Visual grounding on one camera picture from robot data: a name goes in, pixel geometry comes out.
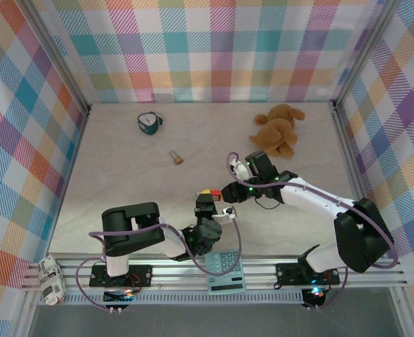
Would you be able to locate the red padlock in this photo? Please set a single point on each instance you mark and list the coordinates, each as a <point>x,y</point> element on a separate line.
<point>215,195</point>

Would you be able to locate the brass padlock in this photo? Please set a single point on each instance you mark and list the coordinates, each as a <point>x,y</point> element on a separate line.
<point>178,160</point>

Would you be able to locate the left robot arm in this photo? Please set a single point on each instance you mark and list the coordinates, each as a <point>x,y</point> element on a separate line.
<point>133,224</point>

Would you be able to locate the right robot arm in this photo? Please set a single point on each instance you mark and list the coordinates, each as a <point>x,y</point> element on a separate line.
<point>361,238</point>

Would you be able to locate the brown teddy bear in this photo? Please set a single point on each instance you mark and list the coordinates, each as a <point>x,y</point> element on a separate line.
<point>277,133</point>

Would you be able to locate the teal calculator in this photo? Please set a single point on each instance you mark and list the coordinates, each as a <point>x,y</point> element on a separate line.
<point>224,277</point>

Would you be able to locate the left circuit board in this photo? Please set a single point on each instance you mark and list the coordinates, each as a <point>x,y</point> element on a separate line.
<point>119,297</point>

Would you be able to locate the circuit board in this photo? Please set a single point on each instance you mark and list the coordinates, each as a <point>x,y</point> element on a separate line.
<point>315,298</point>
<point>119,297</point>

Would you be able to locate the right circuit board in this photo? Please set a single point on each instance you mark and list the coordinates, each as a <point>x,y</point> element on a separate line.
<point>315,298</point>

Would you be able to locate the newspaper print wrapped bundle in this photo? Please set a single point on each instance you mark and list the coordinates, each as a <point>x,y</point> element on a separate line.
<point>52,282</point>

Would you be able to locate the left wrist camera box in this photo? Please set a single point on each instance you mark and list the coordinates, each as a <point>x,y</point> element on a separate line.
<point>224,215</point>

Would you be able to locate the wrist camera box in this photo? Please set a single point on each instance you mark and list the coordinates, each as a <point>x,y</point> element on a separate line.
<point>224,215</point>
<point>240,170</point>

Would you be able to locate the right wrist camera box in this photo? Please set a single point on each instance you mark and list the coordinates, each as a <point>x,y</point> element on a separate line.
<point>240,170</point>

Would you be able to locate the aluminium mounting rail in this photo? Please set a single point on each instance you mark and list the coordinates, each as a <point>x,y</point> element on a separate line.
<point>172,274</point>

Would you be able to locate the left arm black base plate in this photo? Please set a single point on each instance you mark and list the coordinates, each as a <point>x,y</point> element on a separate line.
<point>142,274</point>

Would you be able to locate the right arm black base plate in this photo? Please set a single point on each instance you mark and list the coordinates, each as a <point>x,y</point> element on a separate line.
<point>287,274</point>

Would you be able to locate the aluminium side rail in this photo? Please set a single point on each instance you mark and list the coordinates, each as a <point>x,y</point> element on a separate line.
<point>356,175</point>

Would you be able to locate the aluminium frame post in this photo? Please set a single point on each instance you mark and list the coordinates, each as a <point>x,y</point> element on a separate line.
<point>58,56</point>
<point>361,52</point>

